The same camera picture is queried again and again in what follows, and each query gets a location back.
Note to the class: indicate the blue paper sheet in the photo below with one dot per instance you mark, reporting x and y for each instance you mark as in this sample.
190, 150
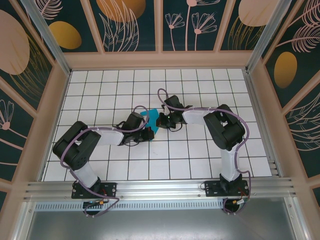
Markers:
153, 117

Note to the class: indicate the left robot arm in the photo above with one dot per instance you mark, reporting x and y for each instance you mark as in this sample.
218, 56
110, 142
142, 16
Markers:
75, 147

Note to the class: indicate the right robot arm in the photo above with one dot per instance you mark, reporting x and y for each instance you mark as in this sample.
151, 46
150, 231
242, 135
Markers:
222, 127

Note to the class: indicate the grey metal sheet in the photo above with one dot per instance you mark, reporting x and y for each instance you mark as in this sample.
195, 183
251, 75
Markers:
160, 225

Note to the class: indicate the yellow power connector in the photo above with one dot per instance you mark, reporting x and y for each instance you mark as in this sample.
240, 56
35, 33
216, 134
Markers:
101, 202
235, 201

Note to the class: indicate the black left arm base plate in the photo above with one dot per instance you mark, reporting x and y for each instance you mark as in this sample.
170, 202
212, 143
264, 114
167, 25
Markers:
110, 188

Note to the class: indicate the long aluminium mounting rail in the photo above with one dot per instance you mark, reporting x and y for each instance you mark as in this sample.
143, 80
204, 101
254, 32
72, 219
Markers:
160, 188

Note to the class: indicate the aluminium side rail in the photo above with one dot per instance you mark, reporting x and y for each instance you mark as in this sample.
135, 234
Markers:
265, 125

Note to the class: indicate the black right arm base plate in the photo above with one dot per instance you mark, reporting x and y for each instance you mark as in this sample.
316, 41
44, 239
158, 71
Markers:
212, 188

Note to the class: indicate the aluminium frame post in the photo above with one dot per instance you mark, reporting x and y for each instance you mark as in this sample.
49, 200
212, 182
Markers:
267, 35
47, 37

